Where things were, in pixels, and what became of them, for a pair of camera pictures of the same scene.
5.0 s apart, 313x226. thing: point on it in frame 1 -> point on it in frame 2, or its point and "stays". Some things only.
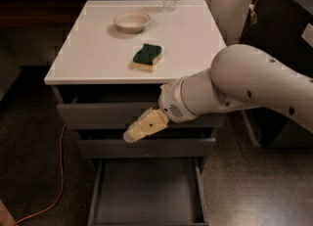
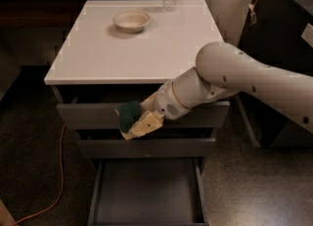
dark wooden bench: (62, 9) stays
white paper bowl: (131, 22) stays
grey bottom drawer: (149, 192) stays
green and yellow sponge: (146, 57) -> (127, 114)
